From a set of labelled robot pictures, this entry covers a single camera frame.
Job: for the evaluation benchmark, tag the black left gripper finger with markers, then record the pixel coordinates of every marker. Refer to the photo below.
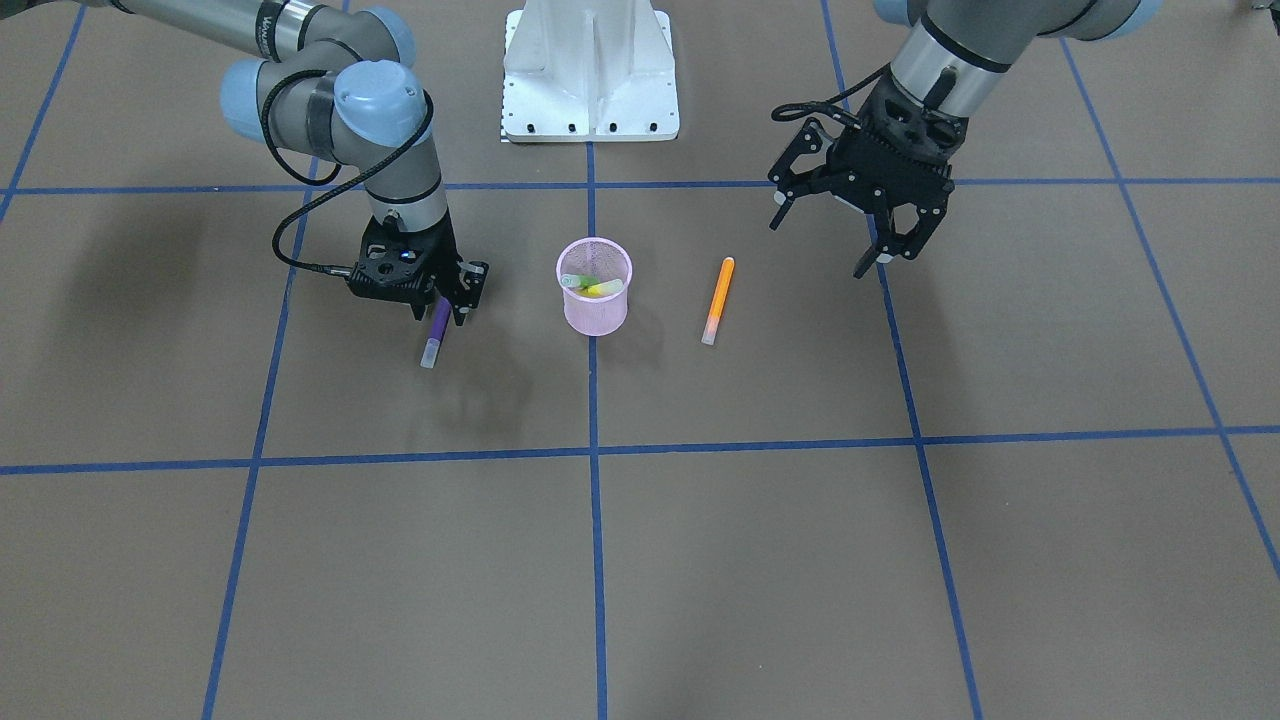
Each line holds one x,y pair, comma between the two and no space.
887,243
789,185

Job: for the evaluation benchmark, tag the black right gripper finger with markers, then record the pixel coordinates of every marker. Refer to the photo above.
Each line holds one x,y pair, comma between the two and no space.
420,311
468,289

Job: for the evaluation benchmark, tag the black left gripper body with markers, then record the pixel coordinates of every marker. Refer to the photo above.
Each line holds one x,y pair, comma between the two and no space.
836,160

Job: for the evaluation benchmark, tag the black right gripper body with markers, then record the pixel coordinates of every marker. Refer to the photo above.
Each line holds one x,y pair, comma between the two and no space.
443,254

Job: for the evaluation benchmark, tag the purple highlighter pen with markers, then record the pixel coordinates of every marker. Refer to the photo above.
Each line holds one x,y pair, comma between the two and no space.
440,319

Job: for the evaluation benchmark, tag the green highlighter pen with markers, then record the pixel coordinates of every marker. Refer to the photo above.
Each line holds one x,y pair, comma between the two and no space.
591,287

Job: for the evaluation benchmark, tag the orange highlighter pen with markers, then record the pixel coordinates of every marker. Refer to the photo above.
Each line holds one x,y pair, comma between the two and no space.
719,298

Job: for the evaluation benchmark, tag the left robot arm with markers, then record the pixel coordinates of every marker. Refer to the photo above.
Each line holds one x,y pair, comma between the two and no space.
956,52

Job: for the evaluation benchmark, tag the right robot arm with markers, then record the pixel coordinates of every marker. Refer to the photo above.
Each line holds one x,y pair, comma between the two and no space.
339,87

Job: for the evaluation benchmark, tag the pink mesh pen holder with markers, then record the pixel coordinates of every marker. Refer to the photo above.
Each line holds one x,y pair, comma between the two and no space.
594,275

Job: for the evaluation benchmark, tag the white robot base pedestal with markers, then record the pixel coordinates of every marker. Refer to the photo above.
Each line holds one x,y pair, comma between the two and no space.
589,71

